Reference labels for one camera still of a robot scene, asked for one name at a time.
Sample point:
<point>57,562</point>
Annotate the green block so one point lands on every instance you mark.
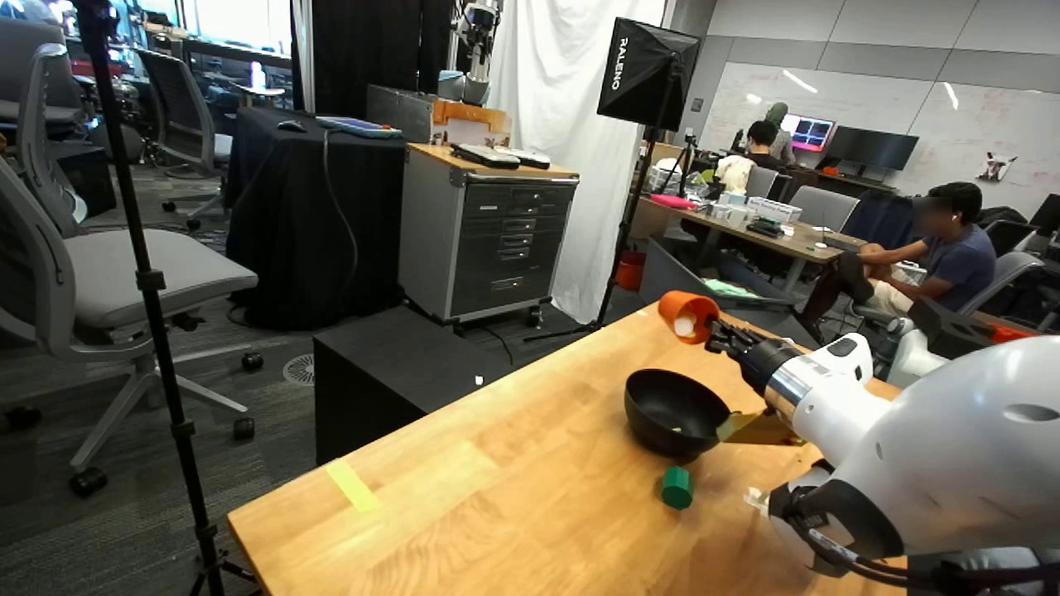
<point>676,488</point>

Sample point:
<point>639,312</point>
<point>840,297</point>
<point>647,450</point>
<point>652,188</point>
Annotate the grey cushioned office chair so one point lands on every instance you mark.
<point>142,276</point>

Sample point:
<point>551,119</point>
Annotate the seated person dark hair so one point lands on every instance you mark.
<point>760,138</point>

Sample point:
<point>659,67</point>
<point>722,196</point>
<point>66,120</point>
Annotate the grey frame mesh chair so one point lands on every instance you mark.
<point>29,111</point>

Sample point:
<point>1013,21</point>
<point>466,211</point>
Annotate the softbox light stand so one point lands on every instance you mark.
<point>631,218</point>

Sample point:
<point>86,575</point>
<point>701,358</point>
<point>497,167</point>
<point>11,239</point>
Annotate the yellow-green tape strip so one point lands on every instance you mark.
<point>353,488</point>

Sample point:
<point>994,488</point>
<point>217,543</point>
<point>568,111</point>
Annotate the black cloth covered table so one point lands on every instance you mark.
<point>299,219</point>

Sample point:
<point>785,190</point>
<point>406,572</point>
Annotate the cardboard box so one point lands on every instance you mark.
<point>467,120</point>

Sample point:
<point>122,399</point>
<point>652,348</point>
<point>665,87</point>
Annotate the blue flat item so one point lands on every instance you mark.
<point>356,124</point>

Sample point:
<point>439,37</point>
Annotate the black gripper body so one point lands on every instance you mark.
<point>755,361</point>

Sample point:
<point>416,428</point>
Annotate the black low box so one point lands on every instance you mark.
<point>397,366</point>

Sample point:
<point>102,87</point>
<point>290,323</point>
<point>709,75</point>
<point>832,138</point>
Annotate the window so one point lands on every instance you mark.
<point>236,21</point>

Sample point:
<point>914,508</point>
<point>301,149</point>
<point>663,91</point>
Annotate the grey drawer cabinet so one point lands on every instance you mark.
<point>484,244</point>

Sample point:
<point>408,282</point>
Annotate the black tripod stand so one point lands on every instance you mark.
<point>151,282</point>

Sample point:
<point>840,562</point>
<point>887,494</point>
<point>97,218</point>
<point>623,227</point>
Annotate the white plastic coin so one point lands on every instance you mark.
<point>685,326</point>

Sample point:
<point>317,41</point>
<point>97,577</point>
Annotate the black tall panel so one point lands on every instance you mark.
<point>376,55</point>

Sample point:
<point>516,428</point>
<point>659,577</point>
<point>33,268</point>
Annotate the cluttered wooden desk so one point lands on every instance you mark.
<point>797,236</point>

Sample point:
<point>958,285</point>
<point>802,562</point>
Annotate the black bowl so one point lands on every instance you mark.
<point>665,426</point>

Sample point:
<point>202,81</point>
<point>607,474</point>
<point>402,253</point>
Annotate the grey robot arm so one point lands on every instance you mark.
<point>478,34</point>

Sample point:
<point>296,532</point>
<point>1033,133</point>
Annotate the white curtain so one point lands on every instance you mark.
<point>551,87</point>

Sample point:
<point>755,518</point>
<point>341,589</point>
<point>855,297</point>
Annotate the white ABB robot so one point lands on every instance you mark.
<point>909,351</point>

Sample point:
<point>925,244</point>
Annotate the person in dark shirt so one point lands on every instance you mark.
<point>960,261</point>

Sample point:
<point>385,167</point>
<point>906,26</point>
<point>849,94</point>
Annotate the black softbox light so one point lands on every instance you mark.
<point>647,72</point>

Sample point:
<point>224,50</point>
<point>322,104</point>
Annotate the red bucket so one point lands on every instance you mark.
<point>631,274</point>

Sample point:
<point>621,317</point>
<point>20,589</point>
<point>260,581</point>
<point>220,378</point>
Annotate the orange plastic cup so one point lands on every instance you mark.
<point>676,303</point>

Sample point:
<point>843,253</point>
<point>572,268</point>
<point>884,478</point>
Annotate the colourful lit monitor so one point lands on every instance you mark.
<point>813,133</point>

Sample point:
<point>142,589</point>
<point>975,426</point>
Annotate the black flat device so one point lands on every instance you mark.
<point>533,159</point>

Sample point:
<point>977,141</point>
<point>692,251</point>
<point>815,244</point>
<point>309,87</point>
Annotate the black keyboard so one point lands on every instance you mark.
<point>484,155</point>

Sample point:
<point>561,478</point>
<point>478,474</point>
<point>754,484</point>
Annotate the clear plastic wrapper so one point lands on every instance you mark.
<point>754,499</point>

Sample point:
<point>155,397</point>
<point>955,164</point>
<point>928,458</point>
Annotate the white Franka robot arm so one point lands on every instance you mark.
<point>960,452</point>

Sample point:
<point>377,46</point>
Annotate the dark computer monitor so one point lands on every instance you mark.
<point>873,149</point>

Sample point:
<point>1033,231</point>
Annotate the dark office chair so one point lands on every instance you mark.
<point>184,111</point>

